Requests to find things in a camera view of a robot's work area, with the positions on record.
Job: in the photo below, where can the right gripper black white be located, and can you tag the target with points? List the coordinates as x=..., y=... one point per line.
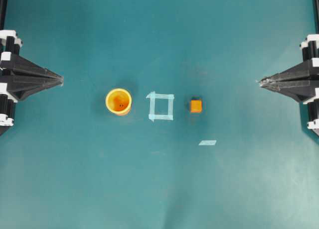
x=305, y=90

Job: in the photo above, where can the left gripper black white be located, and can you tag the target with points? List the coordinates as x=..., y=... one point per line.
x=12, y=88

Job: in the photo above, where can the orange plastic cup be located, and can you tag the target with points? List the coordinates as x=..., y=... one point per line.
x=118, y=101

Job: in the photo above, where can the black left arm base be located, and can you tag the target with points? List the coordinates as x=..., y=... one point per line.
x=4, y=129

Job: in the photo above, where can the orange cube block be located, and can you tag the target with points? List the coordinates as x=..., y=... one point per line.
x=196, y=105

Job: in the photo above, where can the light blue tape strip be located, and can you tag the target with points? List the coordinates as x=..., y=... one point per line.
x=207, y=143

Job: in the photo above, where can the light blue tape square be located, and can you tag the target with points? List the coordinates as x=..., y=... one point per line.
x=161, y=106

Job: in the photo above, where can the black frame post left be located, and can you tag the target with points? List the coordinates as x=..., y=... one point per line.
x=3, y=6

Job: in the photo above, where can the black frame post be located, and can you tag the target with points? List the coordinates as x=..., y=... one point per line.
x=316, y=14
x=3, y=6

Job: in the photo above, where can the black frame post right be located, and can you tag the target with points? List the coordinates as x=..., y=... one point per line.
x=316, y=14

